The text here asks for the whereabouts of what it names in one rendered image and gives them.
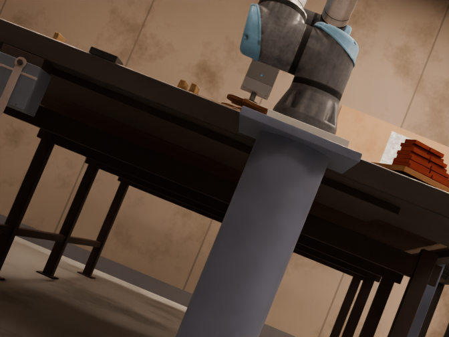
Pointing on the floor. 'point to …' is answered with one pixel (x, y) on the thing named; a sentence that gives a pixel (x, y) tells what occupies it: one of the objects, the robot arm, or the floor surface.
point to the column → (260, 227)
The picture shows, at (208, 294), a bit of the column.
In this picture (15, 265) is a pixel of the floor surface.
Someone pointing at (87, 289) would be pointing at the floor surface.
